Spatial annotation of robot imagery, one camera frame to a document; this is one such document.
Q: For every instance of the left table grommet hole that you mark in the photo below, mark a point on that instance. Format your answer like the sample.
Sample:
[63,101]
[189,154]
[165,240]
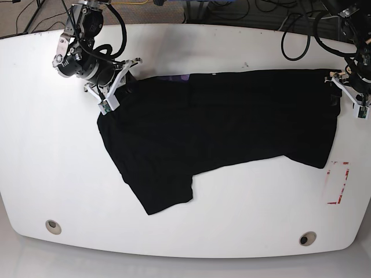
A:
[53,227]

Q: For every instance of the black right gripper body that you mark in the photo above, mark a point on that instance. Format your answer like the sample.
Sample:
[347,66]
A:
[101,74]

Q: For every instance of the right table grommet hole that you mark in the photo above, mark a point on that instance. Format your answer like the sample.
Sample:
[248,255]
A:
[307,238]

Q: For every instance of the table grommet hole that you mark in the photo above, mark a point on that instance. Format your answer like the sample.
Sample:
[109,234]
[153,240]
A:
[53,227]
[307,238]

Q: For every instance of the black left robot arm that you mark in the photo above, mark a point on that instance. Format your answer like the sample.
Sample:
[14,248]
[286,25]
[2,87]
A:
[355,25]

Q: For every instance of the black t-shirt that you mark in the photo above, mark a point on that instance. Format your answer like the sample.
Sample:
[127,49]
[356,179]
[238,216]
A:
[169,129]

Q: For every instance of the red tape rectangle marking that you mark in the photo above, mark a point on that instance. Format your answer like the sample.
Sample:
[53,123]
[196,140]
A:
[336,179]

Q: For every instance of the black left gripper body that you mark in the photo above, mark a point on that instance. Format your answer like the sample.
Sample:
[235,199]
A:
[356,82]

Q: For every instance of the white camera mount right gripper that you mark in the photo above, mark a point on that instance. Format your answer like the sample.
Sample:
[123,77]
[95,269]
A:
[105,95]

